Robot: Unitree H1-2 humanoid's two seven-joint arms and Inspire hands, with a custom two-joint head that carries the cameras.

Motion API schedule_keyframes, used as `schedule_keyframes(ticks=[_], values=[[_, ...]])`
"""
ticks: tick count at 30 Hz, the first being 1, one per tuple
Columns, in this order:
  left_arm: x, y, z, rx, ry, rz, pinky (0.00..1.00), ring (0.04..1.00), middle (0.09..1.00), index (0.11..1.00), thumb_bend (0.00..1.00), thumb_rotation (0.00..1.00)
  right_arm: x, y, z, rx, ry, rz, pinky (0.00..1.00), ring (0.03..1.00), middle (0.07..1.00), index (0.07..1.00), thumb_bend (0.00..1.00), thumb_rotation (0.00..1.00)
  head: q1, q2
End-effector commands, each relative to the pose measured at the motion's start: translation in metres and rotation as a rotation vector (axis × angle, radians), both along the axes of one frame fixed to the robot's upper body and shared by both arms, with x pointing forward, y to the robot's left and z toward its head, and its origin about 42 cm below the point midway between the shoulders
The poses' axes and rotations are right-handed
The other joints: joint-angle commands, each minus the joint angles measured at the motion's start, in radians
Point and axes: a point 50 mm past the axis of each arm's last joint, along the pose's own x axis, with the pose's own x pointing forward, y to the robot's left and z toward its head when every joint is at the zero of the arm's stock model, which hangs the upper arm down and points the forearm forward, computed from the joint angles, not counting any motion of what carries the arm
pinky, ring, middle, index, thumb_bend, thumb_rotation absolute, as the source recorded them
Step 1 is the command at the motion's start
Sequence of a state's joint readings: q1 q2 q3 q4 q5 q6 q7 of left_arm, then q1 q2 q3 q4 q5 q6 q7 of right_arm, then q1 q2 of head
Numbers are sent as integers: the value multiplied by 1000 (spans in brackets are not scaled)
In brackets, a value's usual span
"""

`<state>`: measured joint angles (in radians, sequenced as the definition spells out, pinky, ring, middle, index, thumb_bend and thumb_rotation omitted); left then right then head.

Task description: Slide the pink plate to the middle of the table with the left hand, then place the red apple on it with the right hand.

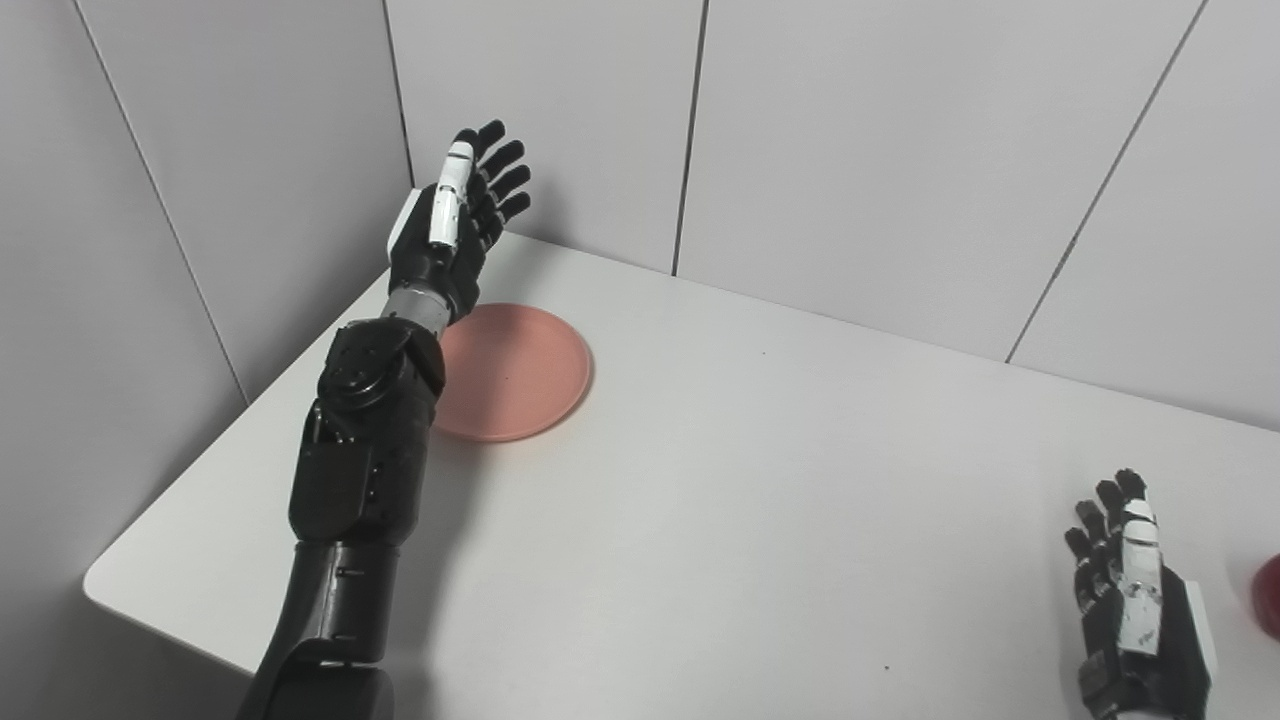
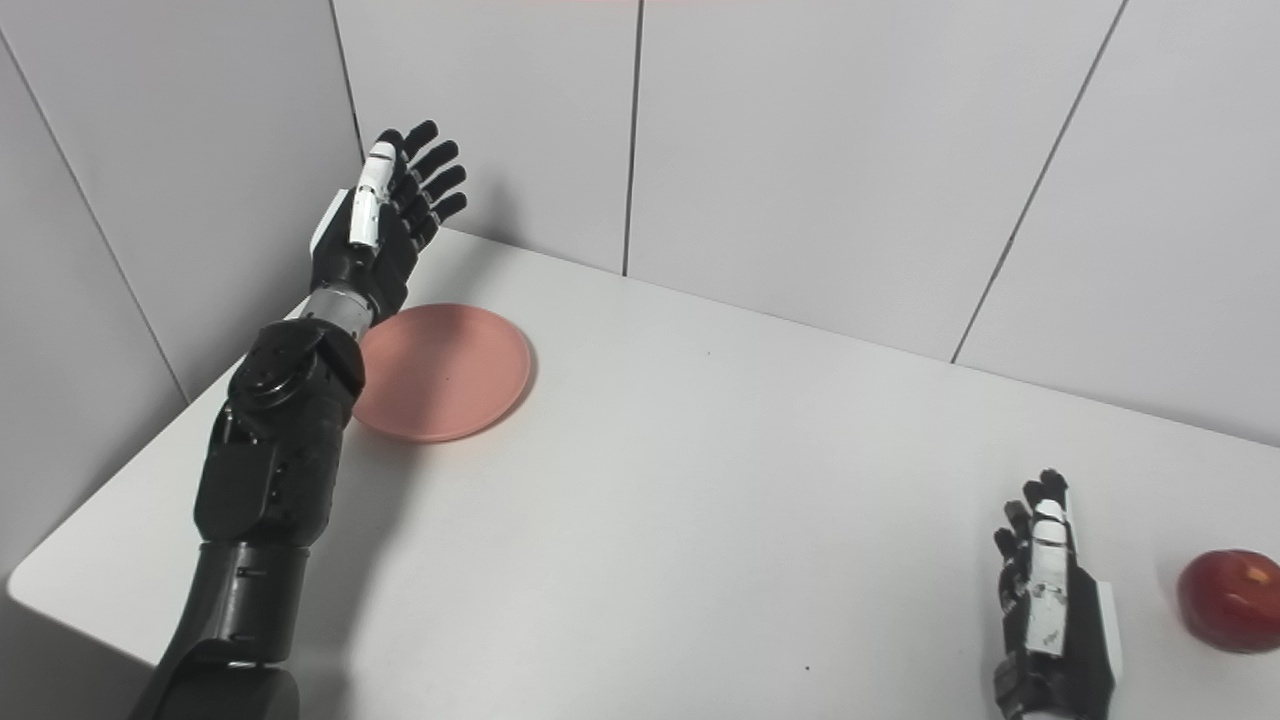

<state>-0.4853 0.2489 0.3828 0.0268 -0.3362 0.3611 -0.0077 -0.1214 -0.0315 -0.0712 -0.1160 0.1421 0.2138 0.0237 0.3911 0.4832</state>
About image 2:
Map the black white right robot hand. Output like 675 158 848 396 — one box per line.
992 468 1123 720

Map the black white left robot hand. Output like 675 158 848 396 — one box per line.
310 120 469 326

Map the pink round plate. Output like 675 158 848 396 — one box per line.
350 303 534 444

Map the red apple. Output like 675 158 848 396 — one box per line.
1176 549 1280 655

